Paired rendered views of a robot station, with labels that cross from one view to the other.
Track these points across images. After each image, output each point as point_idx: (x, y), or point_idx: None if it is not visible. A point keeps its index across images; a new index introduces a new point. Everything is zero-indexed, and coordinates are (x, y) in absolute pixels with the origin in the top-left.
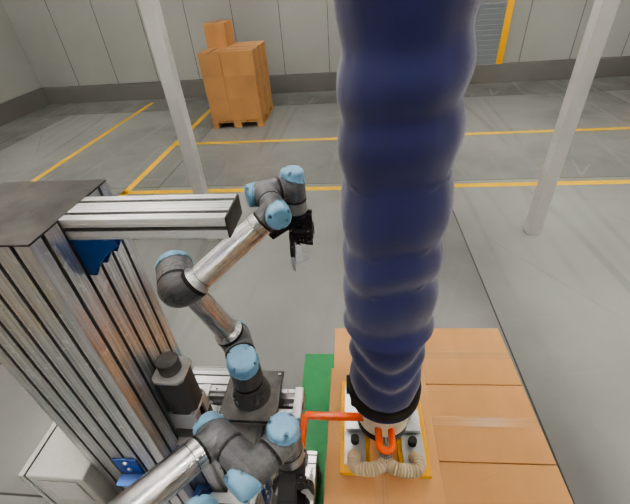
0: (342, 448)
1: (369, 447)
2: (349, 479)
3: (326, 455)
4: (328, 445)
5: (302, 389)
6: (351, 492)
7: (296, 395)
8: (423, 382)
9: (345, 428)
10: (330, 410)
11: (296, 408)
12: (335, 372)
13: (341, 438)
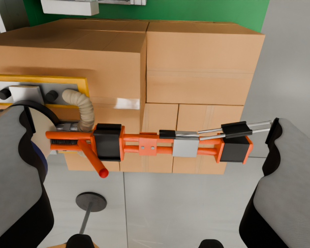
0: None
1: (9, 105)
2: (10, 71)
3: (25, 46)
4: (36, 48)
5: (87, 14)
6: None
7: (76, 4)
8: (126, 144)
9: (18, 82)
10: (78, 51)
11: (55, 6)
12: (133, 58)
13: (6, 77)
